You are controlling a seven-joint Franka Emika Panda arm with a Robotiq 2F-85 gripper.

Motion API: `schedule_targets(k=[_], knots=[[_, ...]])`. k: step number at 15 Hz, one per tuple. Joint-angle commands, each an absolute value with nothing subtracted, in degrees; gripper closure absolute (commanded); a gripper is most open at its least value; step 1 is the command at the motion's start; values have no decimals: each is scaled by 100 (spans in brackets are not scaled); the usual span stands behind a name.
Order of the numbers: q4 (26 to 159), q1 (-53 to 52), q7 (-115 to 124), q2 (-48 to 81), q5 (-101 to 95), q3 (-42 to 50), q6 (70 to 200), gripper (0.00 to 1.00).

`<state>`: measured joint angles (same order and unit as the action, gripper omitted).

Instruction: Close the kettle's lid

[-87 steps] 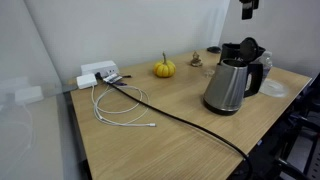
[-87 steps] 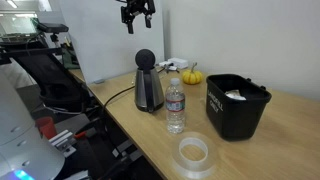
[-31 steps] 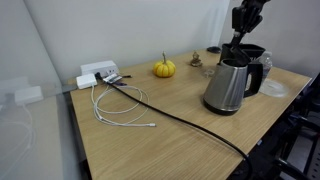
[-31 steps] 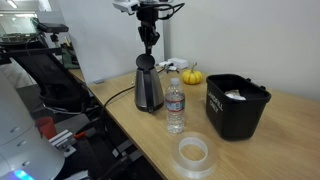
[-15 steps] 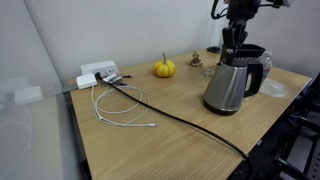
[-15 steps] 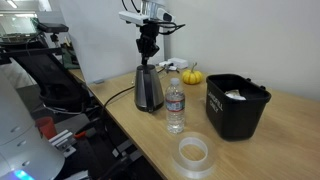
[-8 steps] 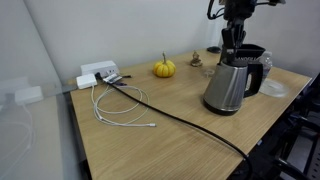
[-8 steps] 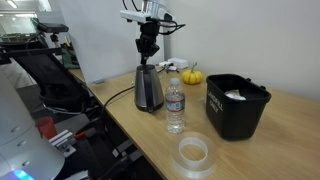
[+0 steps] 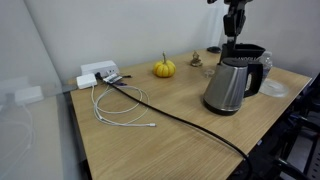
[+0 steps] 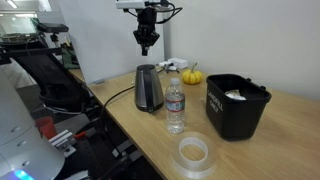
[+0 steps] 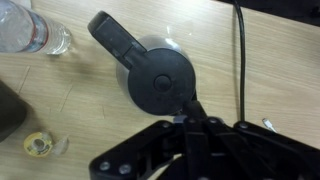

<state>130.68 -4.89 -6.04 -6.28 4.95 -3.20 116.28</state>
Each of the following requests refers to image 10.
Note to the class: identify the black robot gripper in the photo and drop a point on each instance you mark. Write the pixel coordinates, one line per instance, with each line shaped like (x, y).
(146, 28)

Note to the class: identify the steel electric kettle black lid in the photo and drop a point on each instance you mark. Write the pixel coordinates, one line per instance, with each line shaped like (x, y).
(148, 89)

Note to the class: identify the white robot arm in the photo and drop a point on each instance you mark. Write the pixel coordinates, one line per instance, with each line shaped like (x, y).
(20, 140)

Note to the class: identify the small grey plug adapter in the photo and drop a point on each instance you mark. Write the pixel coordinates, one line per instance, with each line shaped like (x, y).
(171, 68)

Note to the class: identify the white divider board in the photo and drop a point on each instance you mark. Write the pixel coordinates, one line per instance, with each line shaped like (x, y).
(100, 36)

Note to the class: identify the small yellow pumpkin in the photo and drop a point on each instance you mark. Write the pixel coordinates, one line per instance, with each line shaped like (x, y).
(192, 77)

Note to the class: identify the clear plastic water bottle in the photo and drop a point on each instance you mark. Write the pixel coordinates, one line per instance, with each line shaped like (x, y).
(175, 106)

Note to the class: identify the dark green object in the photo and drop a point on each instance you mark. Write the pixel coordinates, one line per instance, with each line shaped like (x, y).
(69, 57)

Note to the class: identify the black office chair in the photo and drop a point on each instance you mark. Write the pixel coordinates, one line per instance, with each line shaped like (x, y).
(53, 81)

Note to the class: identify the crumpled white paper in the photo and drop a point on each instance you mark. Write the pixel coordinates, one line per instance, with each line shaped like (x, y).
(235, 95)

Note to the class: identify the black landfill bin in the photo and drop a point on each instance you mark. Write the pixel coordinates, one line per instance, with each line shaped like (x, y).
(233, 115)

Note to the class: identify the clear tape roll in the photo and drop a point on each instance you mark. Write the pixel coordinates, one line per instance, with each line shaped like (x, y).
(194, 155)

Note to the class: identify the red cup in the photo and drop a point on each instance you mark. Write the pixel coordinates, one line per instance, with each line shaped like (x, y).
(46, 127)

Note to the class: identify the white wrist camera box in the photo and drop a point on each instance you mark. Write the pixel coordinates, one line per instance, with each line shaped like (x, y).
(130, 4)

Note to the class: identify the black camera on stand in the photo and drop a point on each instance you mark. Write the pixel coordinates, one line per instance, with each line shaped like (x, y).
(52, 27)

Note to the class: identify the aluminium extrusion bracket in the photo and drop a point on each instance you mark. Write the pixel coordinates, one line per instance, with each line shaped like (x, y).
(63, 142)

